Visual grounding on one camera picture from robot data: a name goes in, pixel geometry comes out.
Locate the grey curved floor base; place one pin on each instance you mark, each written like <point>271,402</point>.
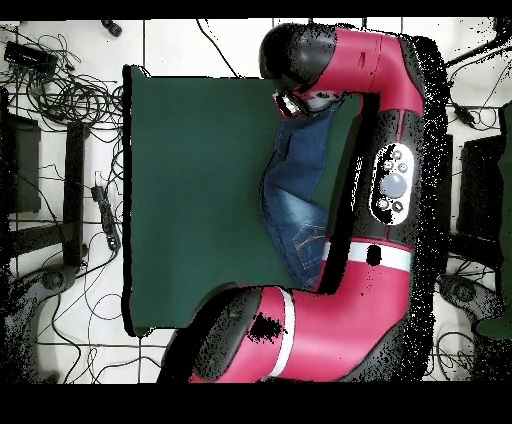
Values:
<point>468,294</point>
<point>52,280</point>

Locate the black electronics box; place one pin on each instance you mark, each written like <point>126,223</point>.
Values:
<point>28,56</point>

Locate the small black cylindrical object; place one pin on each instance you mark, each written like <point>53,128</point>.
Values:
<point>112,28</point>

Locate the black rod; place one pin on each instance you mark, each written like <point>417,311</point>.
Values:
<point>476,52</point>

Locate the black power strip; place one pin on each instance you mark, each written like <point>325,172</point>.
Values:
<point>106,216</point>

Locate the blue denim jeans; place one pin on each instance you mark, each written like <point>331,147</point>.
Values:
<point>296,200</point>

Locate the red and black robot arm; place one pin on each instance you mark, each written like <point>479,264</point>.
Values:
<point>352,312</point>

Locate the black stand bar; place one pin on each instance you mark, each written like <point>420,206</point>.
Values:
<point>74,192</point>

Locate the black flat panel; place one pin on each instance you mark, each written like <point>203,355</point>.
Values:
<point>24,168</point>
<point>480,188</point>

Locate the black power adapter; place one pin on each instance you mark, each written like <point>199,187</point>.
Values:
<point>464,114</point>

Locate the dark green table cloth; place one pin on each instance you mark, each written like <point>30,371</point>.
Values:
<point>192,180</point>

